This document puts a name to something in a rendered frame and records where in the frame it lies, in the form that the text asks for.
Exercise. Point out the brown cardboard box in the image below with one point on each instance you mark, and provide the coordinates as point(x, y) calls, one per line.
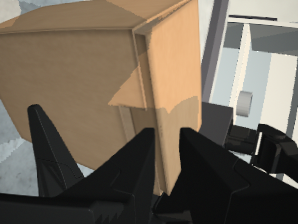
point(81, 61)

